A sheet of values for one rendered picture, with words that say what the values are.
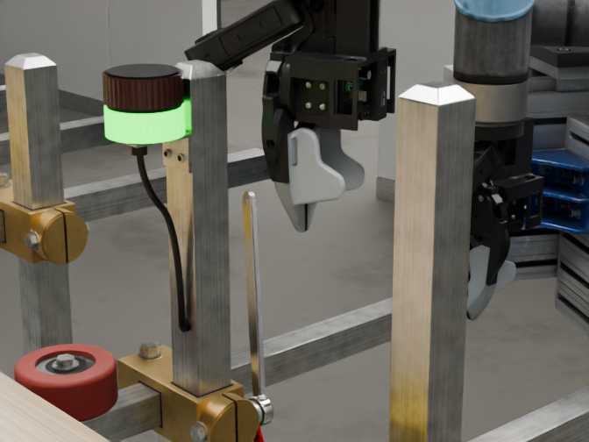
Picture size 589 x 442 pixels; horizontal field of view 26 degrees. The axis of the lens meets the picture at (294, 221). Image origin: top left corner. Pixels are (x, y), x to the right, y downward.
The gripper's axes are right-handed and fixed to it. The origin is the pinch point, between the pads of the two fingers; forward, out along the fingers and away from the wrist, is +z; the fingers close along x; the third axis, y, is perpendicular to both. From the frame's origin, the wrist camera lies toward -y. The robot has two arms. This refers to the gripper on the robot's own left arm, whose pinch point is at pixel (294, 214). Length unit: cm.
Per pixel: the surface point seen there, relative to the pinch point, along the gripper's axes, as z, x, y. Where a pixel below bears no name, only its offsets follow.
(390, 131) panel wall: 75, 311, -132
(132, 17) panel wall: 52, 359, -275
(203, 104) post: -10.3, -7.7, -3.7
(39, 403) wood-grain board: 10.6, -20.9, -10.3
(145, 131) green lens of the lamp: -9.3, -13.5, -5.0
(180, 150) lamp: -6.8, -8.8, -5.2
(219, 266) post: 3.0, -6.6, -3.2
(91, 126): 5, 33, -46
